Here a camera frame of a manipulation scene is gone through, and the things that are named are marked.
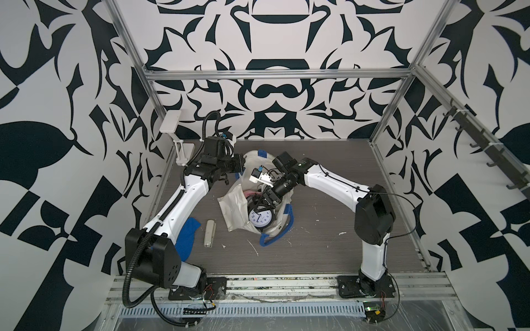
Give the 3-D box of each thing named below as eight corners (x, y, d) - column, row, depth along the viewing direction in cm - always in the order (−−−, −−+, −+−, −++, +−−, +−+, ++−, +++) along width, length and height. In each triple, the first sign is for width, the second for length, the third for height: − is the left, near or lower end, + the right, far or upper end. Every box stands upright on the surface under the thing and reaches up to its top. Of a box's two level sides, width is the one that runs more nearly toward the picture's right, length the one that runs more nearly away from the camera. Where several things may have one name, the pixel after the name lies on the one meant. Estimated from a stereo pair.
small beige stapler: (204, 247, 84) (202, 244, 82) (209, 222, 91) (207, 219, 89) (212, 247, 84) (211, 244, 82) (216, 222, 91) (215, 219, 89)
